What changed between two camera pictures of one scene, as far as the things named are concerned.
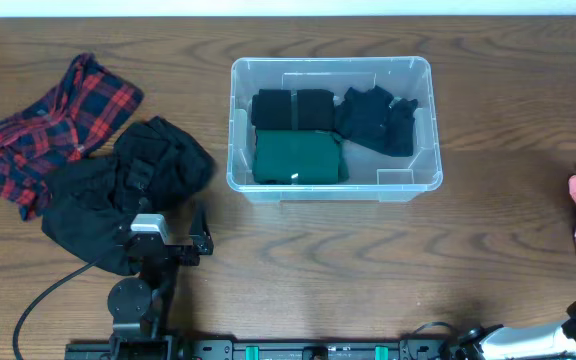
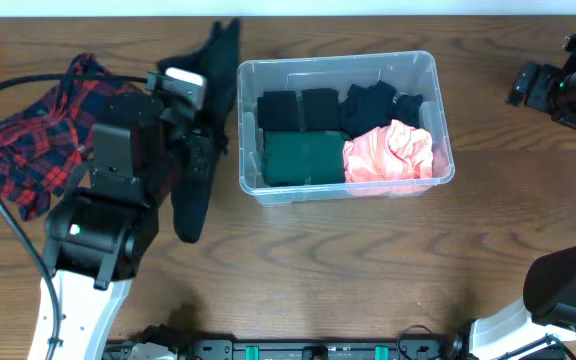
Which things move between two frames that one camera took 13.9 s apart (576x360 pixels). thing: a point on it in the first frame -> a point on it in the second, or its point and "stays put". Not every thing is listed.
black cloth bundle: (293, 109) stays put
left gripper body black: (172, 252) -> (194, 153)
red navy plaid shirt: (61, 124) stays put
